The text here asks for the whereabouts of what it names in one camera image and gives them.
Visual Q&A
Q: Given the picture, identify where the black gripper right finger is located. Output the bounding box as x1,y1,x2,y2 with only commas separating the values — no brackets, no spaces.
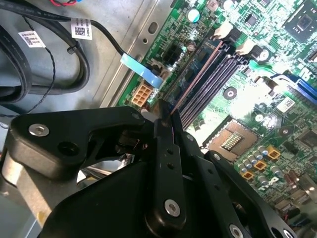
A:
171,110,298,238

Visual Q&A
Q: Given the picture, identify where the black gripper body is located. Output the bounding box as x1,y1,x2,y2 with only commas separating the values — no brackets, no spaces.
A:
39,123,225,238

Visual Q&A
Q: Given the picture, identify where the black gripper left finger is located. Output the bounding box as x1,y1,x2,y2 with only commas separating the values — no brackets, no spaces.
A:
9,99,188,232

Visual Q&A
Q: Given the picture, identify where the RAM stick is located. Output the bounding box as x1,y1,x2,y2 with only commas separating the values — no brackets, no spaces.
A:
169,39,223,117

